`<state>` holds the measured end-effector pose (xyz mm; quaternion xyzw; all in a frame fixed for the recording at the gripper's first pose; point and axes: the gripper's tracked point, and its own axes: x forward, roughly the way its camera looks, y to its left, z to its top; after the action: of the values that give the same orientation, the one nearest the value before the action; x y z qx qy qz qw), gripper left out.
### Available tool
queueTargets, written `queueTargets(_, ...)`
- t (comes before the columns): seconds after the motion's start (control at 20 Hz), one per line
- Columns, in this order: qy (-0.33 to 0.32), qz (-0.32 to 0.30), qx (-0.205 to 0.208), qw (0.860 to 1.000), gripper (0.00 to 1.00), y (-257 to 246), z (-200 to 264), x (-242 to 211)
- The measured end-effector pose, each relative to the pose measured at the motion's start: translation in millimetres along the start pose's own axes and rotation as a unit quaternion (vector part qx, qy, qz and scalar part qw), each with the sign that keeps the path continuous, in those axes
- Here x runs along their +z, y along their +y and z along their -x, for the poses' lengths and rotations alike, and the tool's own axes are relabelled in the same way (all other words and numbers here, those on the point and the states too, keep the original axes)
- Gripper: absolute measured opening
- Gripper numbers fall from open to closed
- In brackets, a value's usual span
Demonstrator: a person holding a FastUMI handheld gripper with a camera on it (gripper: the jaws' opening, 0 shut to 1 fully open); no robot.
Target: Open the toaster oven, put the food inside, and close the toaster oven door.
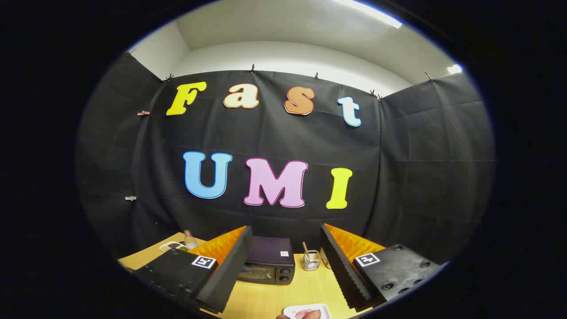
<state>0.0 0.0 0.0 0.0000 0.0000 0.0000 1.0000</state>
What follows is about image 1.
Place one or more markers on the long ceiling light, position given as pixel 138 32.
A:
pixel 372 13

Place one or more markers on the small ceiling light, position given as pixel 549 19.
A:
pixel 455 69

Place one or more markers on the black toaster oven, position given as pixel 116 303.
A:
pixel 270 252

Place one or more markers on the row of black cloth clips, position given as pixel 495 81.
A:
pixel 252 69

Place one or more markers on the white divided snack dish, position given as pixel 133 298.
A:
pixel 170 246

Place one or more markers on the white square plate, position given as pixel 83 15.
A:
pixel 290 311

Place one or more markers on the clear plastic water bottle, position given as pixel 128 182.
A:
pixel 190 241

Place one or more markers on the brown wooden stick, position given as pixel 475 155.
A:
pixel 305 249

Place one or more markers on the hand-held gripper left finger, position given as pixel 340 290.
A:
pixel 230 270

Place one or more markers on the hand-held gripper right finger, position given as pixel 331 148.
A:
pixel 343 270

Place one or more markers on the pink round food slice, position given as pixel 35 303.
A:
pixel 301 313

